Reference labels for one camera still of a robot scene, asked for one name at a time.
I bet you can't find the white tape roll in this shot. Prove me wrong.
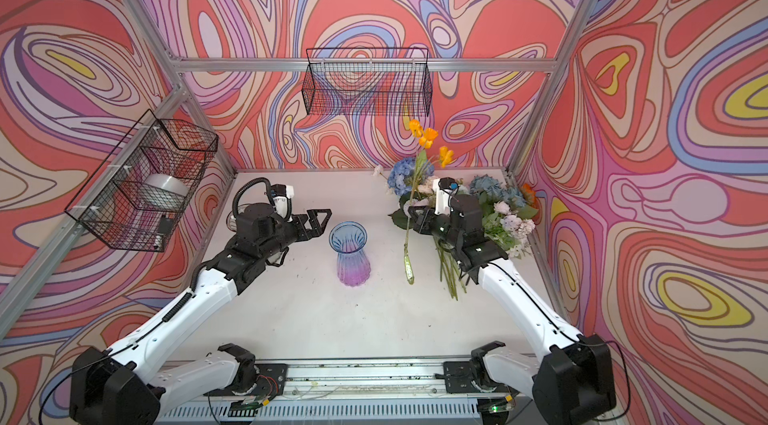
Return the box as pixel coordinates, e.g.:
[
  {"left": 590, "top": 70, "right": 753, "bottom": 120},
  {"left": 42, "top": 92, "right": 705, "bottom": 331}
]
[{"left": 142, "top": 173, "right": 189, "bottom": 203}]

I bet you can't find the black wire basket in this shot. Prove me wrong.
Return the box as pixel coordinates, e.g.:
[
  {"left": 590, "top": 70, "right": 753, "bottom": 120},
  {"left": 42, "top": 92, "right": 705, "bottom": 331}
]
[
  {"left": 301, "top": 45, "right": 433, "bottom": 118},
  {"left": 64, "top": 110, "right": 219, "bottom": 253}
]

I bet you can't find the blue hydrangea flower stem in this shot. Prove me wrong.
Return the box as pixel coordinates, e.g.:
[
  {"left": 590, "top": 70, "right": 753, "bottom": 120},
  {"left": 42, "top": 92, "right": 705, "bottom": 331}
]
[{"left": 387, "top": 156, "right": 434, "bottom": 197}]

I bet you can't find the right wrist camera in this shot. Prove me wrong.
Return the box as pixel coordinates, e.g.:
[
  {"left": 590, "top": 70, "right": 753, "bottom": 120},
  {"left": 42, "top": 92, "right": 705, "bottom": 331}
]
[{"left": 432, "top": 177, "right": 459, "bottom": 215}]

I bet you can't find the teal white bouquet right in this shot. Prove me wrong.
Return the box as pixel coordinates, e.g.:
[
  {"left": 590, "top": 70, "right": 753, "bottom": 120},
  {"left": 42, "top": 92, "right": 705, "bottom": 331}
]
[{"left": 469, "top": 175, "right": 539, "bottom": 260}]

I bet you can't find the blue purple glass vase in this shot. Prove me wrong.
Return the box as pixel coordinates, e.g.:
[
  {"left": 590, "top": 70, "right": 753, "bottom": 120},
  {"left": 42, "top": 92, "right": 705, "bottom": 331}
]
[{"left": 329, "top": 221, "right": 371, "bottom": 287}]

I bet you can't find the clear ribbed glass vase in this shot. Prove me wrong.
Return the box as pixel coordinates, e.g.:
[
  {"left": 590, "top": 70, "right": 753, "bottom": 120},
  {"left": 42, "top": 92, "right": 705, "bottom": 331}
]
[{"left": 226, "top": 208, "right": 253, "bottom": 233}]

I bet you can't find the white purple mixed bouquet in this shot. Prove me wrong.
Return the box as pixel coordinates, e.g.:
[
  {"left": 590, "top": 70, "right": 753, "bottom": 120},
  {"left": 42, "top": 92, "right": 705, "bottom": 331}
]
[{"left": 390, "top": 176, "right": 466, "bottom": 300}]

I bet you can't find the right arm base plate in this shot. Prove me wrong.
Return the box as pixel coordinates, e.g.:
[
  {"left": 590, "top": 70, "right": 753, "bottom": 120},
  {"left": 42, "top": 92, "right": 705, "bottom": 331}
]
[{"left": 440, "top": 359, "right": 519, "bottom": 396}]

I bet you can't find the black wire basket left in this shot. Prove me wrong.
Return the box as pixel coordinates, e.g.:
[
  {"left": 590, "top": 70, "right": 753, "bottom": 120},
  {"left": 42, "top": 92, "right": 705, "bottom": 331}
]
[{"left": 64, "top": 110, "right": 219, "bottom": 253}]

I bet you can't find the black wire basket back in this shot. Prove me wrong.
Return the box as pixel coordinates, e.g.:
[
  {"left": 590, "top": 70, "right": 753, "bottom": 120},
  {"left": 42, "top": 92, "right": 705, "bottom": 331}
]
[{"left": 301, "top": 45, "right": 433, "bottom": 118}]

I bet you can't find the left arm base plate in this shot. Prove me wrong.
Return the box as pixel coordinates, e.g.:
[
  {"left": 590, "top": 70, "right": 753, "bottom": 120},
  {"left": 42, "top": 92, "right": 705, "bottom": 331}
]
[{"left": 205, "top": 362, "right": 288, "bottom": 399}]

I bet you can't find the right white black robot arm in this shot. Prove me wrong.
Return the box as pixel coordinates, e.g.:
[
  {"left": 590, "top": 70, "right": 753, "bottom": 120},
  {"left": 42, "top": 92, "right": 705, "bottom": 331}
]
[{"left": 403, "top": 189, "right": 617, "bottom": 424}]

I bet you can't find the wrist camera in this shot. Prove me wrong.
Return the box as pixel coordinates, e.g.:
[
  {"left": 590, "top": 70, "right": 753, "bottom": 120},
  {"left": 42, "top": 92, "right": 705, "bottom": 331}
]
[
  {"left": 270, "top": 184, "right": 294, "bottom": 221},
  {"left": 432, "top": 177, "right": 459, "bottom": 215}
]

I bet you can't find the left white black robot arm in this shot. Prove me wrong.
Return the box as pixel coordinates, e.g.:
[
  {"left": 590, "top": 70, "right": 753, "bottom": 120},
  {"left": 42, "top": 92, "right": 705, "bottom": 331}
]
[{"left": 69, "top": 203, "right": 332, "bottom": 424}]

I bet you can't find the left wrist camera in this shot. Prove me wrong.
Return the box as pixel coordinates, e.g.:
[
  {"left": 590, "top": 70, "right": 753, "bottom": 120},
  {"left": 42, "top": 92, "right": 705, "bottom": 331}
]
[{"left": 270, "top": 184, "right": 294, "bottom": 221}]

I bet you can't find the small black device in basket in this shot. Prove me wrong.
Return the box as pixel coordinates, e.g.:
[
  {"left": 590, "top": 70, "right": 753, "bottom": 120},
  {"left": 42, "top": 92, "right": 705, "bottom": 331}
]
[{"left": 156, "top": 215, "right": 174, "bottom": 240}]

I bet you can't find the orange poppy flower stem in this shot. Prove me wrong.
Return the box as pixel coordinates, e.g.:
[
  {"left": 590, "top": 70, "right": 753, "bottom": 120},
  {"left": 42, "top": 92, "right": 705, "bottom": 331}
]
[{"left": 403, "top": 119, "right": 455, "bottom": 285}]

